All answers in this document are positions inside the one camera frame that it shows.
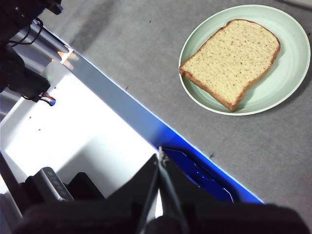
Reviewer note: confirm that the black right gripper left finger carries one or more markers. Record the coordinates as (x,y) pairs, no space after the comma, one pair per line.
(139,187)

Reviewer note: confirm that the pale green round plate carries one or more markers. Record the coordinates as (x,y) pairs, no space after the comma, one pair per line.
(287,61)

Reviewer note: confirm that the silver front camera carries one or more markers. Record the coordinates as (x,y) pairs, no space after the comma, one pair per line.
(57,185)

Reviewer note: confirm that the large brown-crust bread slice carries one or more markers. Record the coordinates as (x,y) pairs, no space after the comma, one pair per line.
(231,63)

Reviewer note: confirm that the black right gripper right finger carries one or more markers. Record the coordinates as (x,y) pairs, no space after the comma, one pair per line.
(180,190)

